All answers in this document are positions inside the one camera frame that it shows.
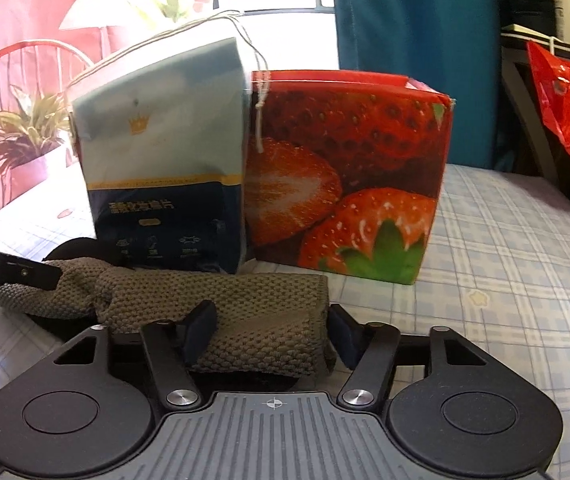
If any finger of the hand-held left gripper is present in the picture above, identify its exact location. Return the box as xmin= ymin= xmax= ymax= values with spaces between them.
xmin=0 ymin=250 xmax=64 ymax=292

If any checked bed sheet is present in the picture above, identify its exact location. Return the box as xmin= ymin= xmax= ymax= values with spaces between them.
xmin=0 ymin=162 xmax=570 ymax=480

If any blue paper bag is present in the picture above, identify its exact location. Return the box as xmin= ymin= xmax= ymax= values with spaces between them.
xmin=62 ymin=10 xmax=272 ymax=277

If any white window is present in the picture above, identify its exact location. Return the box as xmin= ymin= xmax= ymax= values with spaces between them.
xmin=214 ymin=0 xmax=338 ymax=74

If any red strawberry print box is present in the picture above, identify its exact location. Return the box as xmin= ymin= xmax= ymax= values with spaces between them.
xmin=242 ymin=69 xmax=454 ymax=286

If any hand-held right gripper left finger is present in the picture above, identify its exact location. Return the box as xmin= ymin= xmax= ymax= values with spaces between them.
xmin=51 ymin=300 xmax=218 ymax=409

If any teal curtain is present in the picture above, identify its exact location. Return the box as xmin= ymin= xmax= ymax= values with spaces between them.
xmin=327 ymin=0 xmax=514 ymax=174

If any grey knitted cloth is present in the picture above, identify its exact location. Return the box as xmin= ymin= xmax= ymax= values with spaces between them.
xmin=0 ymin=256 xmax=338 ymax=379

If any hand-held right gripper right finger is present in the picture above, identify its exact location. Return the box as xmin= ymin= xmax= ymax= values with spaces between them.
xmin=329 ymin=303 xmax=498 ymax=409

